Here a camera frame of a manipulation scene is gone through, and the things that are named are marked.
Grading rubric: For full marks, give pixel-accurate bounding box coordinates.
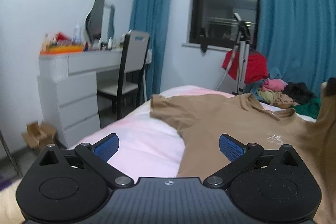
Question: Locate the grey black chair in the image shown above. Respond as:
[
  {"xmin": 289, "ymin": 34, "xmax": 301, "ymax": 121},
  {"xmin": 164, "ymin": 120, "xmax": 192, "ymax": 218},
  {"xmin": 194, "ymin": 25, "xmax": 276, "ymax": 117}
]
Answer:
[{"xmin": 97, "ymin": 30, "xmax": 150, "ymax": 120}]

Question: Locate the black garment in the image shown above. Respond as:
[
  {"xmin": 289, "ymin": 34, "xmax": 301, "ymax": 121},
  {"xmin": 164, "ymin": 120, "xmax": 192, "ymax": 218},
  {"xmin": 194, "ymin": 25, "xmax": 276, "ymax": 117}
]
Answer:
[{"xmin": 283, "ymin": 82, "xmax": 315, "ymax": 98}]

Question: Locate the beige patterned garment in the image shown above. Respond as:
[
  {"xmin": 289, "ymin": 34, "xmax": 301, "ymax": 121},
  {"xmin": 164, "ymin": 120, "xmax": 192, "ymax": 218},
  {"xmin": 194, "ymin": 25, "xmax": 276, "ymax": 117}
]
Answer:
[{"xmin": 257, "ymin": 90, "xmax": 299, "ymax": 109}]

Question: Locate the wavy vanity mirror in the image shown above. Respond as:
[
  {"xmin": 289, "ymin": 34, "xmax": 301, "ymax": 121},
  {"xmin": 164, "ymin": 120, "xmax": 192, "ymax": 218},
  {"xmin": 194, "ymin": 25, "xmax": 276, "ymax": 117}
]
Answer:
[{"xmin": 84, "ymin": 0, "xmax": 116, "ymax": 48}]

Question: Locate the white vanity desk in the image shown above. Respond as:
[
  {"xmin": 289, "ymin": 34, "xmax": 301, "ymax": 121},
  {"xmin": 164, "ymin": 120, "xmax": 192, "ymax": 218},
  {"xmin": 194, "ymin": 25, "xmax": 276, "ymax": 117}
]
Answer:
[{"xmin": 38, "ymin": 50, "xmax": 151, "ymax": 148}]

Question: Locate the tan t-shirt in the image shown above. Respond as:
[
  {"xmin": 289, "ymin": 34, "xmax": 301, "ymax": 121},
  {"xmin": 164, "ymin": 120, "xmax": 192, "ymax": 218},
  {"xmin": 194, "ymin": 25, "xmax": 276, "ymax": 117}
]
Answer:
[{"xmin": 150, "ymin": 79, "xmax": 335, "ymax": 223}]

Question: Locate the garment steamer stand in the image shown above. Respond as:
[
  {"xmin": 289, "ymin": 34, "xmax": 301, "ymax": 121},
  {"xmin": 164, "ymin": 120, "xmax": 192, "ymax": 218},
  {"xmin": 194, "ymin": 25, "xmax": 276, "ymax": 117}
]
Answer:
[{"xmin": 215, "ymin": 11, "xmax": 253, "ymax": 96}]

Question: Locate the cardboard box on floor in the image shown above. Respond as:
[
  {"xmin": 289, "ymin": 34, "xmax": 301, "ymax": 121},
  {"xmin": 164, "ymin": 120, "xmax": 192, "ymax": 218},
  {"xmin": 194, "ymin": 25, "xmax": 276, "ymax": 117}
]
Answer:
[{"xmin": 22, "ymin": 122, "xmax": 57, "ymax": 151}]

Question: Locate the orange tray with clutter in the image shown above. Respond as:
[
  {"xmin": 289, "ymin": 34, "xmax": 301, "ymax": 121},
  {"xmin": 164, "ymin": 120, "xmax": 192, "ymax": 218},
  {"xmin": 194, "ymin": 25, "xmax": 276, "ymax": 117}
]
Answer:
[{"xmin": 39, "ymin": 32, "xmax": 84, "ymax": 55}]

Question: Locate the green garment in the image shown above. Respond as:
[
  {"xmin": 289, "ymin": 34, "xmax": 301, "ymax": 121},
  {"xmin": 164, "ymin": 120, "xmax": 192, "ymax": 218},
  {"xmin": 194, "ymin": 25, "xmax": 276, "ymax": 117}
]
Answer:
[{"xmin": 292, "ymin": 98, "xmax": 321, "ymax": 119}]

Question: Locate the right blue curtain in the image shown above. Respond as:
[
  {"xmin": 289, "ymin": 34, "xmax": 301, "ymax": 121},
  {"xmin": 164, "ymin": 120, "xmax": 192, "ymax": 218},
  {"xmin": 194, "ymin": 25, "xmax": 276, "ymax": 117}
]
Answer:
[{"xmin": 257, "ymin": 0, "xmax": 335, "ymax": 95}]

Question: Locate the pink garment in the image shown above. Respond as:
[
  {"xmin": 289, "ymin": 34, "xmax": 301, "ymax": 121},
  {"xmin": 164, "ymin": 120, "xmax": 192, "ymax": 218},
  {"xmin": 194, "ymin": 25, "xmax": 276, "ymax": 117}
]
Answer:
[{"xmin": 261, "ymin": 79, "xmax": 288, "ymax": 92}]

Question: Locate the pastel bed sheet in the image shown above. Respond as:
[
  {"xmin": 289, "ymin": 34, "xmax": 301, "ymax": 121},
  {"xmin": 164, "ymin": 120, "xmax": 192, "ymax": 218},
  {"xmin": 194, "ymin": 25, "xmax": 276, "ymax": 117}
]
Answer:
[{"xmin": 0, "ymin": 85, "xmax": 318, "ymax": 224}]

